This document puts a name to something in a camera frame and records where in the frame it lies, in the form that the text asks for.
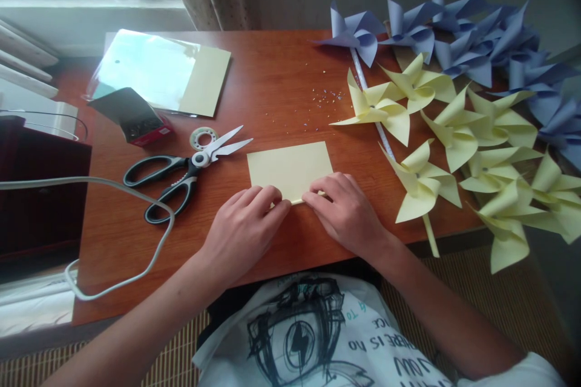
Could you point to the pile of yellow paper pinwheels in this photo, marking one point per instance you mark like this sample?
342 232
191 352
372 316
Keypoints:
458 137

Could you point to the pile of blue paper pinwheels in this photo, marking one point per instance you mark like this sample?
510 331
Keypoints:
472 42

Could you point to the clear tape roll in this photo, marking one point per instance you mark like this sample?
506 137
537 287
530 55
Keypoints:
203 138

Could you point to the stack of yellow paper sheets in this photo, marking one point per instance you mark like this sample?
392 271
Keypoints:
206 83

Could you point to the white radiator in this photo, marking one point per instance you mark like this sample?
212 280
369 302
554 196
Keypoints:
22 56

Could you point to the person's left hand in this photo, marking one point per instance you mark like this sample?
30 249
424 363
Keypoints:
243 228

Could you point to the scattered tiny paper bits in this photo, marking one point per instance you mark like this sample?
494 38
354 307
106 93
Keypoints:
327 95

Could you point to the pale yellow paper square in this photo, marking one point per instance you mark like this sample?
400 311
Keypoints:
288 169

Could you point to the black and white scissors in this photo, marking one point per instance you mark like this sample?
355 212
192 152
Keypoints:
181 176

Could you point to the white box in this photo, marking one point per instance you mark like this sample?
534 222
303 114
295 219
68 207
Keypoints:
56 114

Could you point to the clear plastic paper pack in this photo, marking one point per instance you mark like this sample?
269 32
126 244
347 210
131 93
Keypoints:
145 65

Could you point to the red box of pins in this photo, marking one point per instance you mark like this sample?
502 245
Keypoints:
143 126

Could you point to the person's body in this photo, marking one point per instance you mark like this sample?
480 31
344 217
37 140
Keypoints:
317 337

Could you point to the person's right hand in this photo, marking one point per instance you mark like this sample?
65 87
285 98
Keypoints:
347 214

